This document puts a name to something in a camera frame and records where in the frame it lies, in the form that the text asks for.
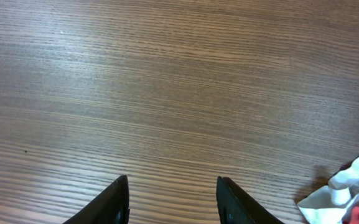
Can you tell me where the white shirt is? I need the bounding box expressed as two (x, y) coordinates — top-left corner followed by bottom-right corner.
(297, 157), (359, 224)

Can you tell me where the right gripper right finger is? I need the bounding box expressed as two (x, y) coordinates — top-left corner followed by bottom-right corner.
(216, 177), (284, 224)

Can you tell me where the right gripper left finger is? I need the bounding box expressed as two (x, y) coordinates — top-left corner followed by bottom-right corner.
(63, 175), (130, 224)

